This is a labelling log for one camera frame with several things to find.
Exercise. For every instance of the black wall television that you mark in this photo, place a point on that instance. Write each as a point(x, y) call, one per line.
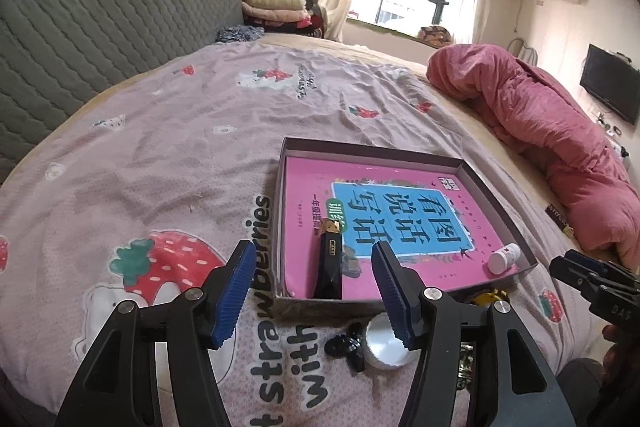
point(613, 82)

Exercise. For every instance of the grey quilted headboard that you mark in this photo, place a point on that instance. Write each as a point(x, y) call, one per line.
point(57, 55)

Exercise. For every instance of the black gold lighter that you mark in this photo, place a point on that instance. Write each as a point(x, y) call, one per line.
point(329, 277)

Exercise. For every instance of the yellow black wrist watch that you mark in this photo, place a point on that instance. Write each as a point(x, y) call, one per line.
point(488, 297)

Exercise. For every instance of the person's hand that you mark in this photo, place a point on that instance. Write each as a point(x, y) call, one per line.
point(622, 359)

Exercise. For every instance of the pink rumpled quilt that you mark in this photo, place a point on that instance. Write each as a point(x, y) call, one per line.
point(532, 113)

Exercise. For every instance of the stack of folded clothes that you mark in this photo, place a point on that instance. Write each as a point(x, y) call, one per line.
point(296, 17)

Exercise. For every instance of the white plastic jar lid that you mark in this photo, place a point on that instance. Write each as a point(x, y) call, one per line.
point(382, 349)

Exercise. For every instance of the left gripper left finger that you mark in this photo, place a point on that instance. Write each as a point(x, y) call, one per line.
point(201, 320)

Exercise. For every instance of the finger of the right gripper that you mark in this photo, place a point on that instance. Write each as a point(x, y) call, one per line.
point(573, 275)
point(606, 270)

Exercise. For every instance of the pink strawberry print bedsheet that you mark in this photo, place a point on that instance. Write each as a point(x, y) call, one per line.
point(157, 178)

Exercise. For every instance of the grey shallow cardboard box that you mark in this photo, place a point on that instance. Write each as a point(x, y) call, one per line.
point(293, 308)

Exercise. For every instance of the pink book blue title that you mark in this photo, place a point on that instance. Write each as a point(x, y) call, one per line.
point(441, 222)

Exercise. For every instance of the white pill bottle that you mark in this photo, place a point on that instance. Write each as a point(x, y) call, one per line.
point(503, 259)

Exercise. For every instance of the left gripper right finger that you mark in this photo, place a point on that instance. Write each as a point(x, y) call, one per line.
point(429, 321)

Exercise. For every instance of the black hair clip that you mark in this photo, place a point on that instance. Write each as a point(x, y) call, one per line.
point(348, 346)

